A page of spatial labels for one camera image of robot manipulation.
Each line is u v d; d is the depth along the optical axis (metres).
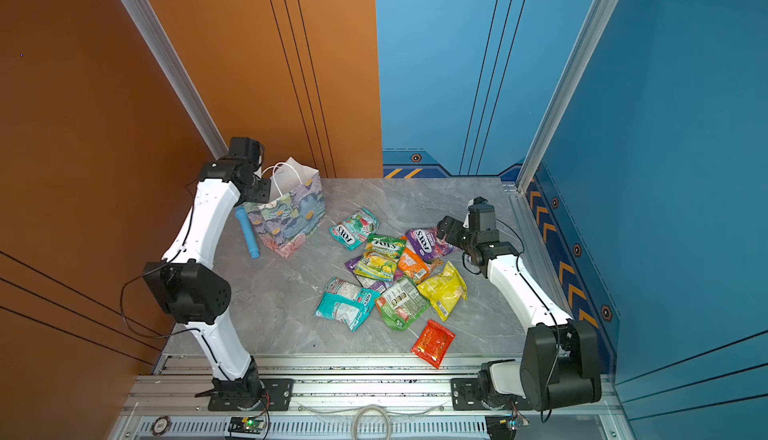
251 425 0.71
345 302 0.86
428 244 0.99
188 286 0.48
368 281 0.92
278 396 0.74
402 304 0.87
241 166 0.61
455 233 0.77
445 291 0.85
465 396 0.73
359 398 0.76
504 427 0.71
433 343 0.81
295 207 0.89
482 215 0.65
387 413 0.71
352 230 1.03
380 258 0.94
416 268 0.94
